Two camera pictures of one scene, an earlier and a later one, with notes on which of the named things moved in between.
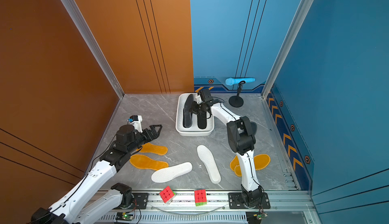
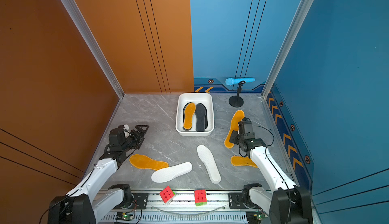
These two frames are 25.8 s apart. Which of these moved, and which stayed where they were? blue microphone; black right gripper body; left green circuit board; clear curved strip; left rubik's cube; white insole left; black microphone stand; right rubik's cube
Moved: black right gripper body
Stayed: blue microphone; left rubik's cube; right rubik's cube; white insole left; left green circuit board; black microphone stand; clear curved strip
